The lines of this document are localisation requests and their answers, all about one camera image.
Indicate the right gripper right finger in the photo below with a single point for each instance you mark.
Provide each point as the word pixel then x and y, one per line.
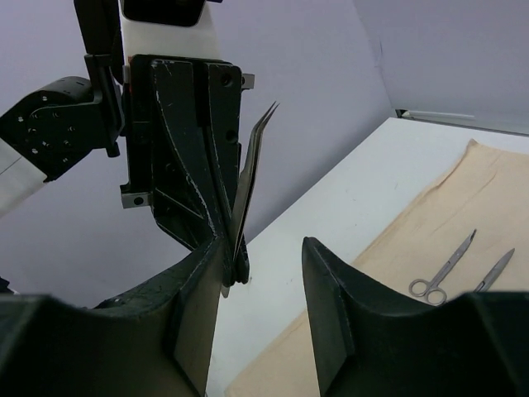
pixel 369 340

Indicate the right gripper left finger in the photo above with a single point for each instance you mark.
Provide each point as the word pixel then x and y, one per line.
pixel 153 340

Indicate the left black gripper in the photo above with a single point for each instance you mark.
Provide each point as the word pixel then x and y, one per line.
pixel 182 130

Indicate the curved tip silver tweezers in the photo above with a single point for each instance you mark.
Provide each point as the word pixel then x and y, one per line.
pixel 248 178

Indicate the surgical scissors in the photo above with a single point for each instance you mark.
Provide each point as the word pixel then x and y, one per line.
pixel 430 290

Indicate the beige cloth wrap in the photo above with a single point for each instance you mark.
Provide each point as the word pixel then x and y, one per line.
pixel 485 190

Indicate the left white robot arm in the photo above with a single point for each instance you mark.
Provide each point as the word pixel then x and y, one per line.
pixel 55 127

